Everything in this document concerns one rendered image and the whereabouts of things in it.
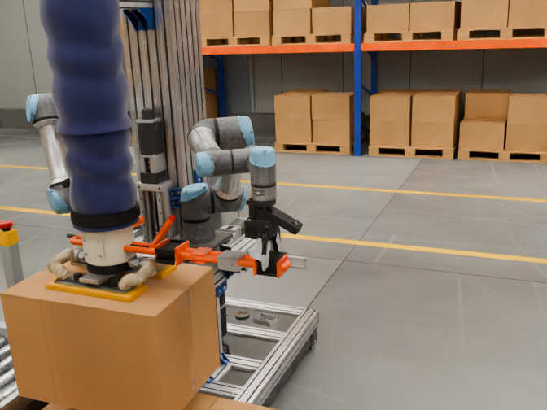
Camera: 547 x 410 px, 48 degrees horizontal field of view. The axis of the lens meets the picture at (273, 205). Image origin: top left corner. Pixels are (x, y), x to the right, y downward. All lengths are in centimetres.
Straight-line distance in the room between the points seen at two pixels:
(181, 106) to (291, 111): 678
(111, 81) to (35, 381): 107
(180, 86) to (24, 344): 121
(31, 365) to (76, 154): 76
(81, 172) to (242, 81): 915
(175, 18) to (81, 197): 99
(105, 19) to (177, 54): 79
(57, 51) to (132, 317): 83
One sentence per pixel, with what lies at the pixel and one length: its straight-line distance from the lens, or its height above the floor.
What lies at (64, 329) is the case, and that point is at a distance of 213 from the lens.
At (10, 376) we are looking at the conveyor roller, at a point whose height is 54.
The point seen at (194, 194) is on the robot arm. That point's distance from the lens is 250.
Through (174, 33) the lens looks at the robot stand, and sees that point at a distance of 267.
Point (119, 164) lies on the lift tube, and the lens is 200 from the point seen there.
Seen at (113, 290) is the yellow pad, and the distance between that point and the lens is 206.
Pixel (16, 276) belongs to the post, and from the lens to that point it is 325.
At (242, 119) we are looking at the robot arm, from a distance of 222.
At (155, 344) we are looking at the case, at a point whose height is 98.
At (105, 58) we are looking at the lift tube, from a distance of 194.
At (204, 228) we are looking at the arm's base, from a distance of 255.
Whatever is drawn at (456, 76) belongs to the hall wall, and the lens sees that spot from 1012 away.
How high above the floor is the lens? 190
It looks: 16 degrees down
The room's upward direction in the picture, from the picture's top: 2 degrees counter-clockwise
